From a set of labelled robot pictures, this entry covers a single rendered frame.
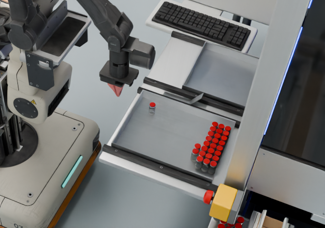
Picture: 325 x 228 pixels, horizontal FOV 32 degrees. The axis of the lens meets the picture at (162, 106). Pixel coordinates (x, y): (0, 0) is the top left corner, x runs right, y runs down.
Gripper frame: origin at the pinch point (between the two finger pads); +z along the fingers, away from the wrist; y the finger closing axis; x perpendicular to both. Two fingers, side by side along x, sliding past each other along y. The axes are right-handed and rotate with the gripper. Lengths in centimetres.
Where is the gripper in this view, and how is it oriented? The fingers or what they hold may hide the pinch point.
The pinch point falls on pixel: (118, 93)
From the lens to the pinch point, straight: 171.7
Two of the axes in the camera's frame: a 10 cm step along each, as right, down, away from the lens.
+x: 3.6, -6.6, 6.5
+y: 9.3, 3.1, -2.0
